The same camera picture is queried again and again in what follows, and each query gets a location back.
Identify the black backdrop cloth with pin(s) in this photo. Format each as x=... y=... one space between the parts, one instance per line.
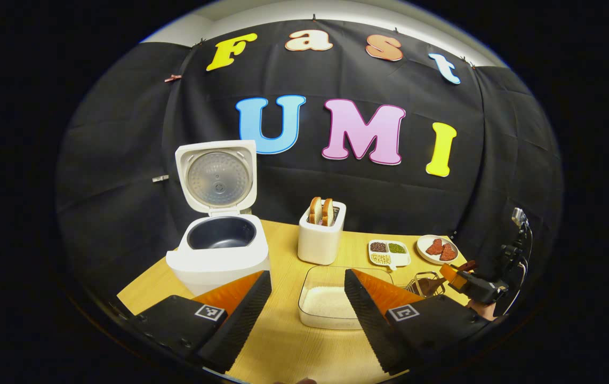
x=123 y=160

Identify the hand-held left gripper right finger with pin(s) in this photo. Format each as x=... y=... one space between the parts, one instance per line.
x=374 y=325

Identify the silver cloth clip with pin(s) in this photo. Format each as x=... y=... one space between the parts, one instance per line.
x=160 y=178

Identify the white toaster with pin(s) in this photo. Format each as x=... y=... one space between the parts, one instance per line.
x=318 y=245

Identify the clear plastic container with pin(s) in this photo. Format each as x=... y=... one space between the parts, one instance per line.
x=326 y=277

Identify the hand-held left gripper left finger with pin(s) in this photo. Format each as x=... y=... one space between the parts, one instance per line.
x=238 y=328

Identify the red cloth clip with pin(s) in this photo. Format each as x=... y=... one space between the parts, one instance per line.
x=173 y=78

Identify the white round plate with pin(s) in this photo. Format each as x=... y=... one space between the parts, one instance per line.
x=424 y=252

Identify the red meat piece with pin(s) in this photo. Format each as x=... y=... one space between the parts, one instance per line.
x=448 y=252
x=434 y=247

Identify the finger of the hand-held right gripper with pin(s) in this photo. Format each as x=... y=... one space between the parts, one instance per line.
x=475 y=285

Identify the white rice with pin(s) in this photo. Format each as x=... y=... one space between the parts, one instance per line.
x=328 y=304

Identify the white rice cooker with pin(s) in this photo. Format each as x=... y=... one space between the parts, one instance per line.
x=219 y=261

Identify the toasted bread slice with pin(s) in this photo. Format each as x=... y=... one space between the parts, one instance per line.
x=314 y=209
x=327 y=212

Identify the white divided bean dish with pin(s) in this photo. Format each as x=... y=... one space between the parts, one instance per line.
x=389 y=250

